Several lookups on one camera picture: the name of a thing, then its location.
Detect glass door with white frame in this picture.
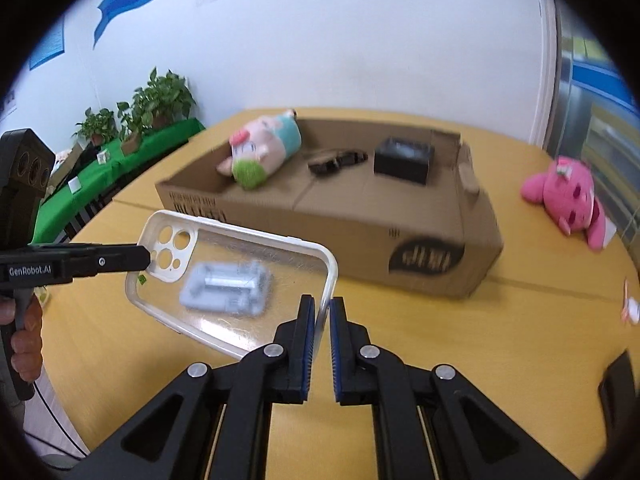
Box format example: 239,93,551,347
532,0,640,256

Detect small white and pink toy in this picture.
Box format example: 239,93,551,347
621,280,640,326

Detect small brown cardboard box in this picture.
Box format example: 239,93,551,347
50,146,86,188

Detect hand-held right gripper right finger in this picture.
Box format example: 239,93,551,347
329,296,576,480

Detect blue wall poster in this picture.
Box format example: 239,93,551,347
28,15,67,72

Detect person's left hand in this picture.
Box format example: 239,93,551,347
0,294,45,386

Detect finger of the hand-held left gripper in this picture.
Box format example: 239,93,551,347
72,243,152,280

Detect teal and pink plush toy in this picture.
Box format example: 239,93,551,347
216,112,303,191

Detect black sunglasses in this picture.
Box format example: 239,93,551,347
307,149,369,177

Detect grey charger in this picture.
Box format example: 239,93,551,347
179,260,274,317

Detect wooden desktop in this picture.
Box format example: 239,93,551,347
31,106,640,480

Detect long cardboard box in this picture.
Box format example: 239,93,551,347
155,117,505,300

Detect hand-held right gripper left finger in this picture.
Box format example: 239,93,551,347
75,295,318,480

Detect large potted plant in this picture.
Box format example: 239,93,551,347
132,66,197,130

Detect black product box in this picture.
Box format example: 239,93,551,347
374,136,435,186

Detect clear white-edged phone case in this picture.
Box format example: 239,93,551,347
125,210,338,361

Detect thin black cable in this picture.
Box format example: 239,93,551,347
39,382,88,458

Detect green-covered table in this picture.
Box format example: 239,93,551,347
30,118,207,246

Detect medium potted plant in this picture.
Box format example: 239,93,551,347
116,101,153,155

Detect small potted plant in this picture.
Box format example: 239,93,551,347
74,107,120,147

